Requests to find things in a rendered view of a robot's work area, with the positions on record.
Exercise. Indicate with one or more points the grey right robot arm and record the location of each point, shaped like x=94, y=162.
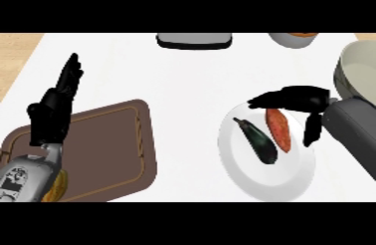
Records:
x=353, y=129

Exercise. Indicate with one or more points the yellow banana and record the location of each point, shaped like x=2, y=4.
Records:
x=57, y=187

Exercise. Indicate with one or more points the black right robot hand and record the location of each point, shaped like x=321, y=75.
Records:
x=294, y=99

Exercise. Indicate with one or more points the dark eggplant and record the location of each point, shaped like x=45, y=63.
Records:
x=259, y=142

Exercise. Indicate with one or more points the white plate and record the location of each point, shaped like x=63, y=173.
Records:
x=268, y=156

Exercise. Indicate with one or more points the grey and black appliance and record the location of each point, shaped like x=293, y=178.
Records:
x=194, y=40

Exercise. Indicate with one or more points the orange sweet potato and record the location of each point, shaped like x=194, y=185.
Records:
x=280, y=129

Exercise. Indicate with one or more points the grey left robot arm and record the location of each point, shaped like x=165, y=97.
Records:
x=27, y=179

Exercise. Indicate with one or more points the grey bowl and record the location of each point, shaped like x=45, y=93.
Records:
x=361, y=71

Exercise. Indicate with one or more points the brown cutting board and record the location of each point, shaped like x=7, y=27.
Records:
x=106, y=149

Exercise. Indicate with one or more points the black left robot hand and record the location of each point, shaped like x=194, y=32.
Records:
x=50, y=116

